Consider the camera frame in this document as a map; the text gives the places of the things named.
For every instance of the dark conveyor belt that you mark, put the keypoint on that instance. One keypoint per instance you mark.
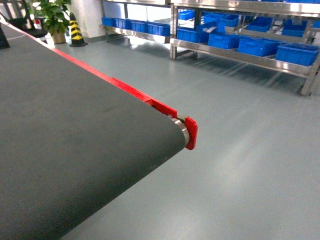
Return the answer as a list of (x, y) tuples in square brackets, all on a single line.
[(70, 142)]

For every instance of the blue plastic bin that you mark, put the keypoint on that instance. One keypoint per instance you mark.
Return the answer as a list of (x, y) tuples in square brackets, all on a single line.
[(225, 41), (296, 53), (260, 47)]

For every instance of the yellow black traffic cone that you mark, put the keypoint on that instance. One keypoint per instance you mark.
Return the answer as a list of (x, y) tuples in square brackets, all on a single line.
[(77, 39)]

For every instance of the green potted plant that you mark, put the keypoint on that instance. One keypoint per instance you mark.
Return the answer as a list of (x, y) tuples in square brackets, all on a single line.
[(55, 17)]

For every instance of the stainless steel flow rack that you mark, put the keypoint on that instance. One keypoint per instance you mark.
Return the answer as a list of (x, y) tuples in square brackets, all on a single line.
[(276, 35)]

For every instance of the black office chair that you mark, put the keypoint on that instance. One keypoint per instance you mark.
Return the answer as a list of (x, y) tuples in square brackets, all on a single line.
[(17, 13)]

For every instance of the red conveyor side rail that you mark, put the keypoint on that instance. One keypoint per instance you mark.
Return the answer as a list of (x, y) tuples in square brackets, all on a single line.
[(190, 127)]

